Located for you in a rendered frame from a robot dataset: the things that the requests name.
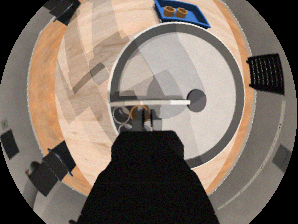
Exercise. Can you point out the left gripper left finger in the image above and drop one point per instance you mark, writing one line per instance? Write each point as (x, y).
(137, 124)

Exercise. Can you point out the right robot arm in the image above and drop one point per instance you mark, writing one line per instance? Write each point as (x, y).
(43, 178)

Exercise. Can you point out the bronze ring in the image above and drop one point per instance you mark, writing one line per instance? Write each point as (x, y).
(181, 13)
(134, 116)
(170, 12)

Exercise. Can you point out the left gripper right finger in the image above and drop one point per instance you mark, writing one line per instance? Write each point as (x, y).
(154, 121)

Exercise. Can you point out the blue shallow tray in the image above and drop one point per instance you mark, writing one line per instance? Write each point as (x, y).
(194, 13)

